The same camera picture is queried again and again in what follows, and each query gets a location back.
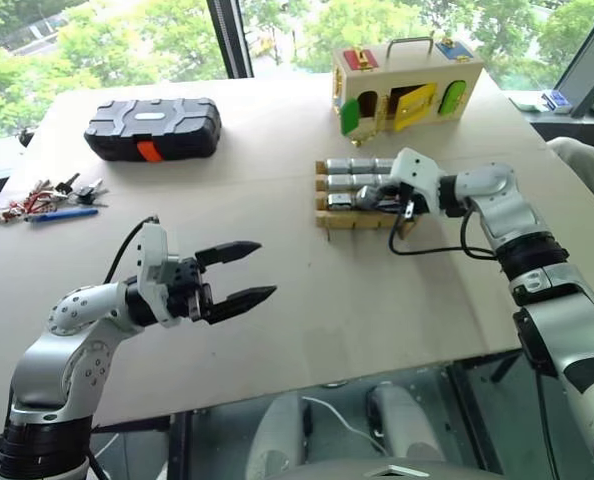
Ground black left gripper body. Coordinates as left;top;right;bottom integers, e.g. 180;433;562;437
166;257;214;322

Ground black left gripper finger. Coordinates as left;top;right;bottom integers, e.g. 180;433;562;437
203;285;279;325
194;240;264;274

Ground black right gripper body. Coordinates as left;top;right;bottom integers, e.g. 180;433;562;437
376;181;419;218

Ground wooden tray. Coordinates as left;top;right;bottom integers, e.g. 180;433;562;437
314;158;419;240

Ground wooden lock box colourful doors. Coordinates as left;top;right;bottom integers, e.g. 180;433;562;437
331;30;481;149

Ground black headed key bunch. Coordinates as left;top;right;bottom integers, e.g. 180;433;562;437
73;178;110;208

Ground blue pen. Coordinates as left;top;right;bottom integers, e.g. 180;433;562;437
27;208;100;223

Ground grey rounded robot leg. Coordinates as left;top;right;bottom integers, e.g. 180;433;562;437
245;397;309;480
365;383;447;462

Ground black tool case orange latch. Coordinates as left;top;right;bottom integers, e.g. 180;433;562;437
83;97;223;164

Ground flat white sill item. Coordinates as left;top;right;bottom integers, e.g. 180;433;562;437
508;96;548;113

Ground silver keys with red tags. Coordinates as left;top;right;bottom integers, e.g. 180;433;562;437
0;179;62;227

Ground blue and white box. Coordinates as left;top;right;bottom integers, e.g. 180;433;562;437
541;89;573;114

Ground grey fabric chair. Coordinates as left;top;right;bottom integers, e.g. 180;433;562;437
545;136;594;222

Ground grey robot torso top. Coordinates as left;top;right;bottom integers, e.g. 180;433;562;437
296;456;506;480

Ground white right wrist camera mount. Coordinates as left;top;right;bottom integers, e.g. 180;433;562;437
390;147;447;217

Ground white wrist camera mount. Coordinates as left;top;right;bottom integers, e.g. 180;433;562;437
390;147;447;217
134;222;184;329

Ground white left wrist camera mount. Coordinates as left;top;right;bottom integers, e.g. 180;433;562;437
134;222;184;329

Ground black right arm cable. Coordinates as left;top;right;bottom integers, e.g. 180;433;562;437
387;183;499;261

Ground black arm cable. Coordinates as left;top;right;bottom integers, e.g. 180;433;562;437
101;215;159;284
387;183;499;261

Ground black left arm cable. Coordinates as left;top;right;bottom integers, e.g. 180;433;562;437
101;215;159;284

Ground white thin cable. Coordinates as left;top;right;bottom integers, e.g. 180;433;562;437
300;396;389;455

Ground dark window frame post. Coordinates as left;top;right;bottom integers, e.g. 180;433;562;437
206;0;256;80

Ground dark slanted window frame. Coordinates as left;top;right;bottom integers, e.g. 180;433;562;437
556;0;594;120

